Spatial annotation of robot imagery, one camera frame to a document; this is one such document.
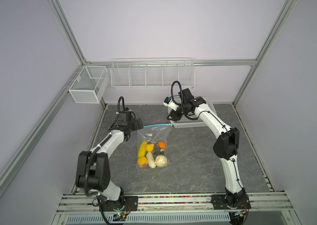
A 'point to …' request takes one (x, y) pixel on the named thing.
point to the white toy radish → (151, 161)
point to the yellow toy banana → (142, 149)
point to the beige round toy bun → (161, 161)
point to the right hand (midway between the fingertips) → (170, 115)
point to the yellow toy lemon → (149, 147)
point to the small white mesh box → (90, 85)
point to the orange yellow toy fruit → (142, 161)
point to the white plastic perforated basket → (188, 121)
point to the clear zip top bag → (154, 134)
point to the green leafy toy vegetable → (162, 150)
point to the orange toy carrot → (161, 145)
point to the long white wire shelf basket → (152, 72)
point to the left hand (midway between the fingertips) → (136, 124)
